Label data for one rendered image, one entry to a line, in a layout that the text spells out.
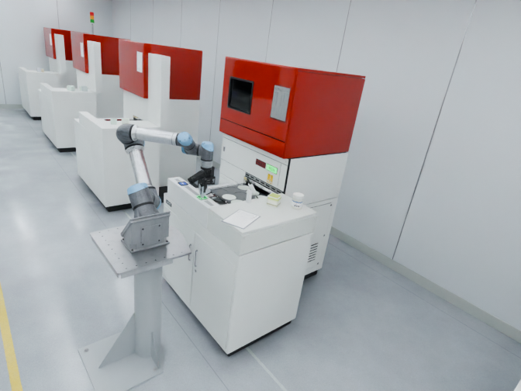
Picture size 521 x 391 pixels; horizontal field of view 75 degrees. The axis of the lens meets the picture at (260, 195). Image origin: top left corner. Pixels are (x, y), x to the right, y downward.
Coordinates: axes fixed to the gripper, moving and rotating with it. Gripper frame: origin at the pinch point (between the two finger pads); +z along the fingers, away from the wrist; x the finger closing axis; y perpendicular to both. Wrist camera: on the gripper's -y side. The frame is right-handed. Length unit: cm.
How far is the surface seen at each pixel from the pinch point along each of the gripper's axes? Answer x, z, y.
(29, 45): 796, -44, 25
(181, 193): 18.4, 4.7, -4.0
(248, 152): 29, -17, 59
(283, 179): -14, -9, 59
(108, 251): -14, 15, -63
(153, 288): -20, 43, -40
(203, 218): -10.8, 10.2, -4.0
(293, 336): -57, 97, 51
